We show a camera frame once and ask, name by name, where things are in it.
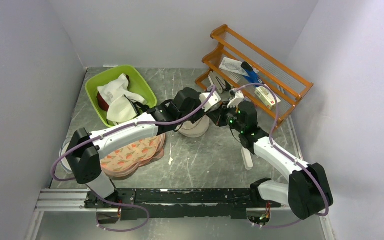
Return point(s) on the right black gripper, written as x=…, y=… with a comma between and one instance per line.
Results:
x=218, y=114

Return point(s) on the white packet on rack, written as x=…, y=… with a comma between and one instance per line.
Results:
x=233, y=66

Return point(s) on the white plastic bar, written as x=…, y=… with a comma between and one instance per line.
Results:
x=247, y=158

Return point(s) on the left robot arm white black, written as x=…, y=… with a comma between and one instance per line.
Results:
x=86, y=149

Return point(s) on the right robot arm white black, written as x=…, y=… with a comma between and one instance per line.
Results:
x=307, y=191

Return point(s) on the orange wooden rack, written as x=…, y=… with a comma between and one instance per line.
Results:
x=289, y=86

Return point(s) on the floral peach placemat stack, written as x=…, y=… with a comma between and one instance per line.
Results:
x=126, y=160

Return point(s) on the blue handled tool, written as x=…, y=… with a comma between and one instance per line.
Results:
x=252, y=76

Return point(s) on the white green box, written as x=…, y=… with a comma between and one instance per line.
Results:
x=269, y=99

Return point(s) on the white cloth in basin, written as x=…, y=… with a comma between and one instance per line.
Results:
x=120, y=104

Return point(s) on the aluminium rail frame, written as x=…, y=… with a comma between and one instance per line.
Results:
x=60, y=214

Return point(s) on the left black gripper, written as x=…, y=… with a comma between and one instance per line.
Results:
x=202, y=113

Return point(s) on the green plastic basin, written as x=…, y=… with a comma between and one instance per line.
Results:
x=137, y=85

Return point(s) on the white black items under rack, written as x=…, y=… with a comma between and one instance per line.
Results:
x=220, y=83

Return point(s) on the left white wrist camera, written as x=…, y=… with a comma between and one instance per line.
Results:
x=213, y=103

